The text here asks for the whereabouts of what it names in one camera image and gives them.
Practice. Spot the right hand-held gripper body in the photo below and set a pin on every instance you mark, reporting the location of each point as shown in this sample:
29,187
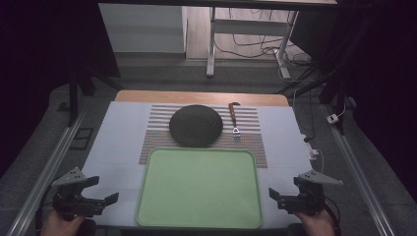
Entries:
308,201

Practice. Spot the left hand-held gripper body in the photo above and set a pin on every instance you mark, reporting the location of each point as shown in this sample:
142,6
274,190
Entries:
73,201

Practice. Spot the person's right hand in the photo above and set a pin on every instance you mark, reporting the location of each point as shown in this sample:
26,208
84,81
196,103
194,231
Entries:
319,226

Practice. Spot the person's left hand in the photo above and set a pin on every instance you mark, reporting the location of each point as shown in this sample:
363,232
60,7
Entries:
59,226

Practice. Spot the white plug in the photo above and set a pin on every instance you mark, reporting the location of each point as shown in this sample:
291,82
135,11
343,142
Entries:
311,152

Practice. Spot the white table cover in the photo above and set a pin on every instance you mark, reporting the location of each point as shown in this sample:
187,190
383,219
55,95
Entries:
118,137

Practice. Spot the striped woven placemat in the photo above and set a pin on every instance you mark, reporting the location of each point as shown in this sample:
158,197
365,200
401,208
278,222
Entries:
250,146

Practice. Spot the white power adapter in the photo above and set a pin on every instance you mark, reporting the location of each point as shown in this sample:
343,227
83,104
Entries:
333,118

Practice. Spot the green plastic tray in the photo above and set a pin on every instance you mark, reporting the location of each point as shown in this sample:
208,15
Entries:
196,188

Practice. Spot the black tripod stand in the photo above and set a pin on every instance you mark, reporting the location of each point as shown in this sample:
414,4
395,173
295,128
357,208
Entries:
73,98

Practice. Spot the round black plate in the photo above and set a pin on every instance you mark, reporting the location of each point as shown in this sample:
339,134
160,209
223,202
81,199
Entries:
196,126

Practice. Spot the white cabinet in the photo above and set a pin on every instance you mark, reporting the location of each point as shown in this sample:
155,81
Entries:
141,29

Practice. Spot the aluminium rail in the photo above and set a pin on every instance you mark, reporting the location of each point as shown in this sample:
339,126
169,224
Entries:
357,177
49,170

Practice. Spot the black floor frame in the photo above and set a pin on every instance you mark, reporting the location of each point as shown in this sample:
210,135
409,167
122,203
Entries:
82,138

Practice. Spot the white desk frame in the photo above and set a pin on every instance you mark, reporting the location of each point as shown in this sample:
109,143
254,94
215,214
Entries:
249,27

